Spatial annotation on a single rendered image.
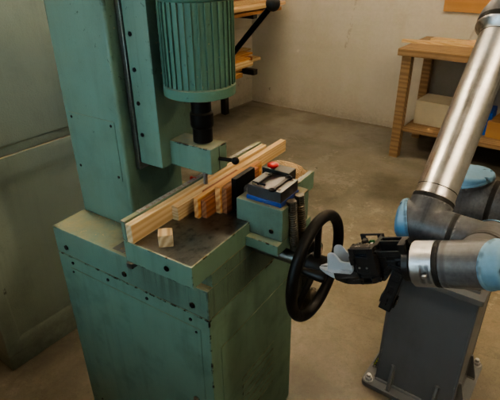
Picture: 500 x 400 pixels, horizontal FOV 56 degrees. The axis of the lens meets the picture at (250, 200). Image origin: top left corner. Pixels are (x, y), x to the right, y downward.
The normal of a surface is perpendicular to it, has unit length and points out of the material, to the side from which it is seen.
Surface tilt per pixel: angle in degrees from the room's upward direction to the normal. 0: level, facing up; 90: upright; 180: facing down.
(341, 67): 90
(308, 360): 0
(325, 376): 0
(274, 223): 90
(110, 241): 0
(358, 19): 90
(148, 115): 90
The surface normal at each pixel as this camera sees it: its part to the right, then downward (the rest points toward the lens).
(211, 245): -0.01, -0.88
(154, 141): -0.55, 0.40
